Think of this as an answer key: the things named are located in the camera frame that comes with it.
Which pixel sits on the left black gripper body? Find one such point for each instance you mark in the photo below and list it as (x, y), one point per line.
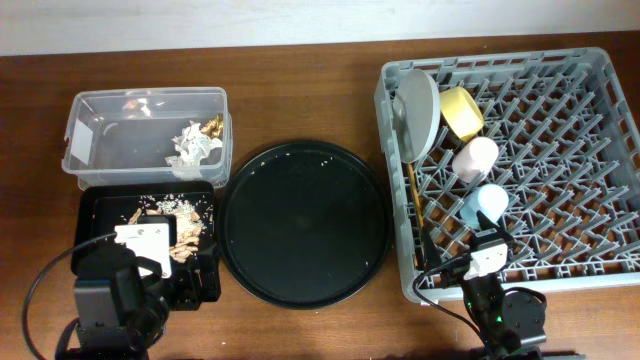
(184, 293)

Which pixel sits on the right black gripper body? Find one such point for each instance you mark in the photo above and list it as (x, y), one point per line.
(453, 272)

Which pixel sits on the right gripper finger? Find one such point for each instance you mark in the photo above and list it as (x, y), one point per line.
(432, 258)
(490, 231)

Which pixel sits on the blue plastic cup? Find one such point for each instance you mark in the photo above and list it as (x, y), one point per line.
(492, 200)

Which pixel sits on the food scraps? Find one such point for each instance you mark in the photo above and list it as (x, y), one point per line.
(194, 219)

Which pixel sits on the pink plastic cup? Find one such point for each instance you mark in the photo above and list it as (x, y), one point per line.
(477, 157)

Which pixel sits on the wooden chopstick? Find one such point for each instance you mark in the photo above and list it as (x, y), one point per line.
(420, 257)

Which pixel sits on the yellow bowl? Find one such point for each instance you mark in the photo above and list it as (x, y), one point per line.
(461, 113)

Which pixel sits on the grey round plate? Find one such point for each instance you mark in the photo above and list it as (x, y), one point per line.
(416, 110)

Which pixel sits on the white tissue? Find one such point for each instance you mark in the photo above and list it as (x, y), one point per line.
(192, 146)

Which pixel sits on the gold foil wrapper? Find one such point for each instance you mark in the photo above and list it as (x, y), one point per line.
(214, 127)

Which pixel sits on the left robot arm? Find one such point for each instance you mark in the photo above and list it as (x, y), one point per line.
(123, 301)

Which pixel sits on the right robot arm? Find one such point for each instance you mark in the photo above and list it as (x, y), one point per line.
(508, 322)

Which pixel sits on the grey dishwasher rack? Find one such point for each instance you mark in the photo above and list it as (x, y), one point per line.
(569, 161)

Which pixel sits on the clear plastic waste bin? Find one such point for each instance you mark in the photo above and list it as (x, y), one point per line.
(129, 136)

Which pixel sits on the black rectangular tray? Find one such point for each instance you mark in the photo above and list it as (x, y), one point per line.
(102, 208)

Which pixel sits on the round black serving tray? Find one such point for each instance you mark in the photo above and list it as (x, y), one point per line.
(304, 225)

